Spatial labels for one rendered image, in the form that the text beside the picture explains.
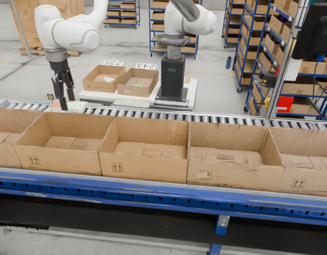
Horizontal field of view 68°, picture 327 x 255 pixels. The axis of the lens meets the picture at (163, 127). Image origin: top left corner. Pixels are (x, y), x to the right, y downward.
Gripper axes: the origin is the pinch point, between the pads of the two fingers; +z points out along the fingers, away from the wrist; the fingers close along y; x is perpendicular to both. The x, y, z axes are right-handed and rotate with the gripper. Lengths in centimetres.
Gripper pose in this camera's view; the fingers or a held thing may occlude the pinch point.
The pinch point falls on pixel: (67, 100)
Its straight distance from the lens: 126.5
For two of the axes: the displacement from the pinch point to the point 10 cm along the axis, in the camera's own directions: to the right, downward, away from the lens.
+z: -0.2, 8.2, 5.7
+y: 1.1, -5.7, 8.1
